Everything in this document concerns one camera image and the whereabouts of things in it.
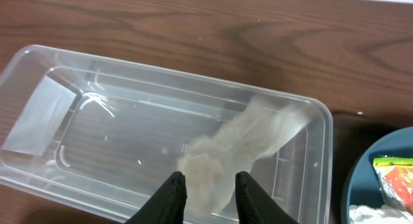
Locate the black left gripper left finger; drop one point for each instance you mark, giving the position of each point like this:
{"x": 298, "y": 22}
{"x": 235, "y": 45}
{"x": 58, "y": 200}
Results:
{"x": 166, "y": 205}

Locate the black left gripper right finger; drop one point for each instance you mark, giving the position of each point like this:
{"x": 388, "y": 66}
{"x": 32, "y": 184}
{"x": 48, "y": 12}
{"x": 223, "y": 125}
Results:
{"x": 254, "y": 205}

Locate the pandan cake wrapper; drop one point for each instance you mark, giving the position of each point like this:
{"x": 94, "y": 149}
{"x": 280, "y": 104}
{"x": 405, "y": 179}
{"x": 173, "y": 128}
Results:
{"x": 395, "y": 179}

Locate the crumpled white napkin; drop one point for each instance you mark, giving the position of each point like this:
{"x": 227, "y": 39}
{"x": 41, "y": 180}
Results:
{"x": 385, "y": 215}

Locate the clear plastic bin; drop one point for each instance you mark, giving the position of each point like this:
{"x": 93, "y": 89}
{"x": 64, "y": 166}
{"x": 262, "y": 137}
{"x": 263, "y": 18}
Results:
{"x": 101, "y": 134}

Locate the dark blue plate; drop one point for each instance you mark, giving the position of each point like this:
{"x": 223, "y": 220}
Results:
{"x": 362, "y": 186}

